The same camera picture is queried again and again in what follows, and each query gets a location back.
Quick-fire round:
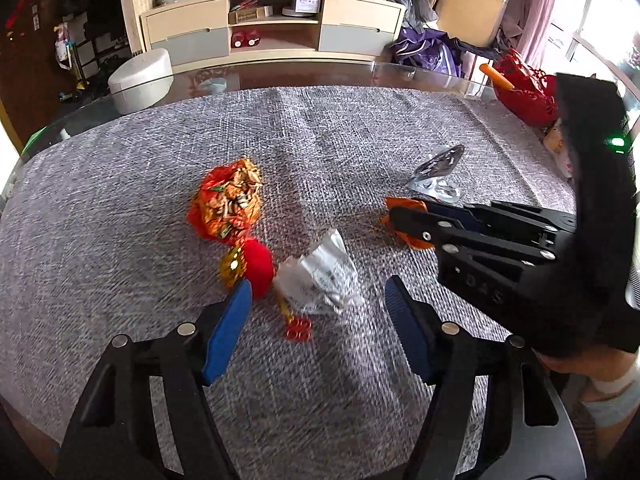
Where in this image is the clear plastic blister wrapper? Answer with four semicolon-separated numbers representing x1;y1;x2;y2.
406;144;466;203

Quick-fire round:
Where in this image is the rattan folding screen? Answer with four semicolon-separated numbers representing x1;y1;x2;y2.
117;0;157;56

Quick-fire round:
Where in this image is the grey plastic bag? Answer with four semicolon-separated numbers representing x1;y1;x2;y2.
385;0;438;33

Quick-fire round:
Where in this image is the purple bag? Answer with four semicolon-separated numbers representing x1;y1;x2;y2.
390;27;463;78

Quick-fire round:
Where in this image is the white plastic packet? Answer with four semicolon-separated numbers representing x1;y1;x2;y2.
275;228;366;316

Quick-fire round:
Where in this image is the orange carrot-shaped toy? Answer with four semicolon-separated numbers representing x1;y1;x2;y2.
479;62;513;91

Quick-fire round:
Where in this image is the red plastic basket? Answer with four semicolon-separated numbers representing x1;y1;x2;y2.
492;50;561;126

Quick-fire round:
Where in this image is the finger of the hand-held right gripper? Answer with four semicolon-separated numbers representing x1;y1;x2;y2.
390;207;557;262
430;199;577;234

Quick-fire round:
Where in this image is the red and gold ornament ball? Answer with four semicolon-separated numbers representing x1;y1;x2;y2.
220;239;276;301

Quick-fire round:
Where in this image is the orange wrapper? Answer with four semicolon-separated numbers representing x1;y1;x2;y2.
380;197;436;251

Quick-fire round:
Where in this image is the white round stool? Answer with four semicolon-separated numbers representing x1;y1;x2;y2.
107;48;173;115

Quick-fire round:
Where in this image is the small red wrapper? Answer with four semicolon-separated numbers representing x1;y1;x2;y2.
277;297;314;344

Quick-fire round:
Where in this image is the person's right forearm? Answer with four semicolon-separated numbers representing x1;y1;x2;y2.
537;347;640;428

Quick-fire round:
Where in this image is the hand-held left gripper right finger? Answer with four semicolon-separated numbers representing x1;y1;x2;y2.
385;275;588;480

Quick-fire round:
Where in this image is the beige television cabinet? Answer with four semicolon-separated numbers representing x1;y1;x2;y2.
140;0;406;68

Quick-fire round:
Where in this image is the child scooter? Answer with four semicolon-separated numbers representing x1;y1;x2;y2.
54;25;88;98

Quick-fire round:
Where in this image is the window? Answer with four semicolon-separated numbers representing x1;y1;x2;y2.
550;0;640;76

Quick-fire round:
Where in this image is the beige standing air conditioner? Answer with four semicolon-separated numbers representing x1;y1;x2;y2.
435;0;523;48

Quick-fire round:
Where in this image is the grey woven table cloth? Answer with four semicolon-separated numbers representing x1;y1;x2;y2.
0;85;581;480

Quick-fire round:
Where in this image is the orange snack bag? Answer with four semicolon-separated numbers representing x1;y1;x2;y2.
187;158;263;243

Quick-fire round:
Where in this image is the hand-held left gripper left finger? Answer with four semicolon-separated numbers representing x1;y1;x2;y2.
55;278;253;480

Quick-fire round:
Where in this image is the small white screen device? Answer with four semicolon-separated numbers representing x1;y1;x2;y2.
282;0;321;17

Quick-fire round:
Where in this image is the small box on shelf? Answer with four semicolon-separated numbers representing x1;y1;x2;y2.
230;2;273;23

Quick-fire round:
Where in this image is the pink curtain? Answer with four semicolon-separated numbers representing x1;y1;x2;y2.
500;0;566;56

